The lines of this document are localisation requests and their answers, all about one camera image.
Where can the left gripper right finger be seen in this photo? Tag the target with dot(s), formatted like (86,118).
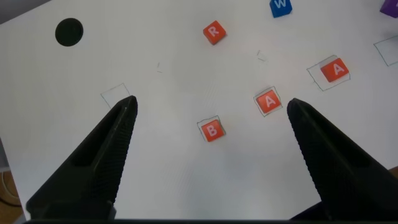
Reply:
(348,180)

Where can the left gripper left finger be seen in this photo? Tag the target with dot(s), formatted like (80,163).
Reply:
(90,174)

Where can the orange letter A block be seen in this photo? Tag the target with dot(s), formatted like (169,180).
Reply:
(269,101)
(335,70)

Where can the orange letter B block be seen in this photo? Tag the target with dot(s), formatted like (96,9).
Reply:
(212,130)

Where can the purple letter I block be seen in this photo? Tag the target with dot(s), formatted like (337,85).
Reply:
(390,8)

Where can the black round table grommet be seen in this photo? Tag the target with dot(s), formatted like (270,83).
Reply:
(69,32)

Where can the blue letter W block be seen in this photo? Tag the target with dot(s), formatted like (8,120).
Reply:
(280,7)

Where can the orange letter R block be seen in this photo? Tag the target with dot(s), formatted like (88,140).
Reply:
(214,32)

